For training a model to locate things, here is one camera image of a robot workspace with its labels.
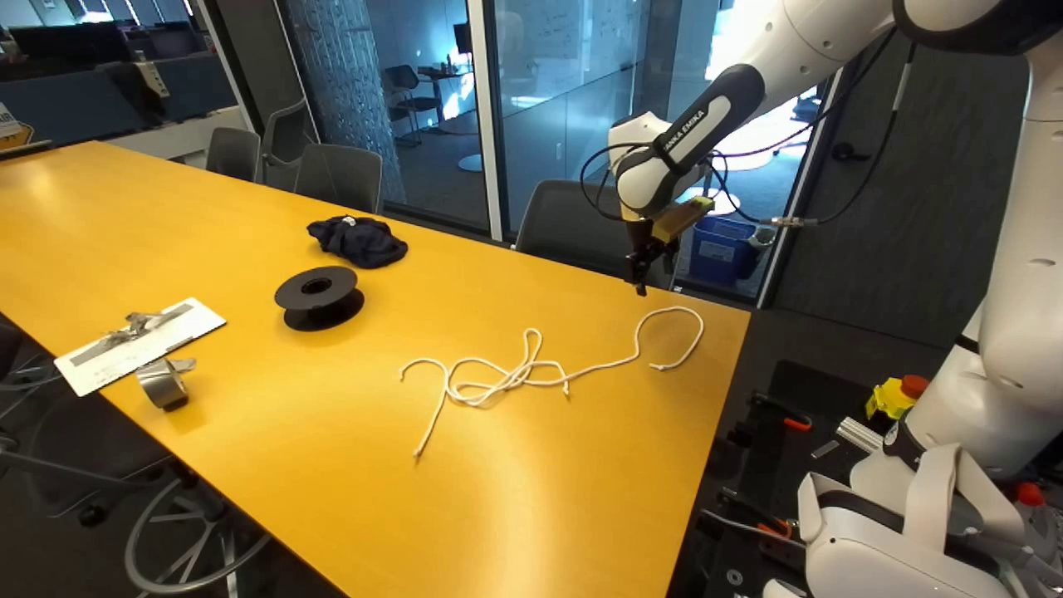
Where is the yellow red emergency button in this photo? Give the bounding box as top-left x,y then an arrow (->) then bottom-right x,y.
863,376 -> 930,419

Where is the grey chair far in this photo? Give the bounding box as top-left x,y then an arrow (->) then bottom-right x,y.
205,127 -> 259,179

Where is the grey chair near robot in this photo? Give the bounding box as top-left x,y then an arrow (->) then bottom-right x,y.
516,179 -> 634,276

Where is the long white rope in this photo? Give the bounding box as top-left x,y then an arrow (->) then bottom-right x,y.
412,301 -> 708,466

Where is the blue box outside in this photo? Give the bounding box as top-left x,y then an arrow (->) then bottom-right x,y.
692,214 -> 774,300

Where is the white flat board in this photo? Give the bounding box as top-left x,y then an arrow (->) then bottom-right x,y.
52,300 -> 226,396

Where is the black spool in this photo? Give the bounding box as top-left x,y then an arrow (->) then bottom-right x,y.
274,265 -> 366,333

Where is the short white rope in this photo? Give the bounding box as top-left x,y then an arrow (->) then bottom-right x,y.
395,321 -> 573,410

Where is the metal table clamp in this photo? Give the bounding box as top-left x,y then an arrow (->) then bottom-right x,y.
136,358 -> 195,410

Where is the grey chair middle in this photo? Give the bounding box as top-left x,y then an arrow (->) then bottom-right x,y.
296,141 -> 382,211

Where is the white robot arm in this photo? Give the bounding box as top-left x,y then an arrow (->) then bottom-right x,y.
609,0 -> 1063,479

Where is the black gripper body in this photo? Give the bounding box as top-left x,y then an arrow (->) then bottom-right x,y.
624,222 -> 655,278

